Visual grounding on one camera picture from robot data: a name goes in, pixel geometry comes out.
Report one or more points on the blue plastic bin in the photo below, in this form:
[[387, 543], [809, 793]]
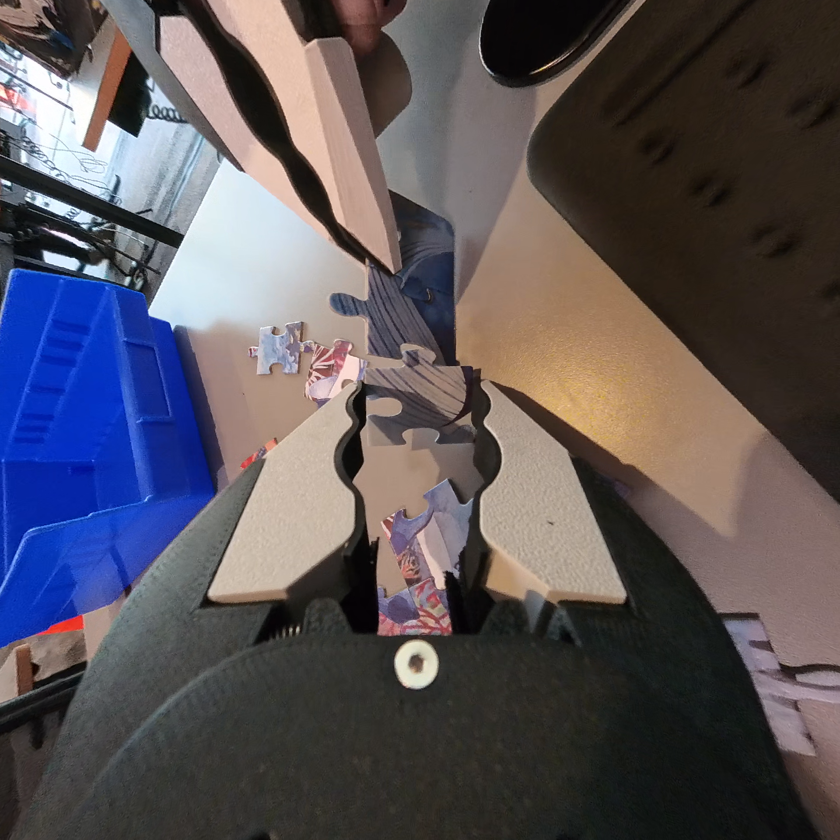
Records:
[[85, 426]]

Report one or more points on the jigsaw puzzle pieces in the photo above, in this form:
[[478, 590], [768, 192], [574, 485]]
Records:
[[279, 348]]

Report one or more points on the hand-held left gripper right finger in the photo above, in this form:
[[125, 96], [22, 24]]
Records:
[[544, 518]]

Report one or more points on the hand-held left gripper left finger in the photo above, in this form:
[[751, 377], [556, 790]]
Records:
[[289, 518]]

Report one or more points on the black round object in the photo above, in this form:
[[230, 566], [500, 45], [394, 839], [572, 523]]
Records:
[[544, 39]]

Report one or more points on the joined blue whale puzzle section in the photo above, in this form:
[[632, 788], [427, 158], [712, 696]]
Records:
[[420, 308]]

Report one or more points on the black metal frame bars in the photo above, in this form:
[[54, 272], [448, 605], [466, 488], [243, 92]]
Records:
[[98, 205]]

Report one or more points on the black perforated padded panel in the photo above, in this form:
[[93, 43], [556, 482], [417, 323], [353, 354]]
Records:
[[689, 197]]

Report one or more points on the person's right hand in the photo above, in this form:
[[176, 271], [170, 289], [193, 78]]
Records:
[[367, 23]]

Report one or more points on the brown wooden board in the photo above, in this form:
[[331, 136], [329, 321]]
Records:
[[108, 92]]

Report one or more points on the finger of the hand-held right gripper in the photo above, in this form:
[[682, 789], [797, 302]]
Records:
[[354, 164], [223, 98]]

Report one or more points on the joined blue coral puzzle section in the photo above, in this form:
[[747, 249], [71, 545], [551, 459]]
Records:
[[426, 525]]

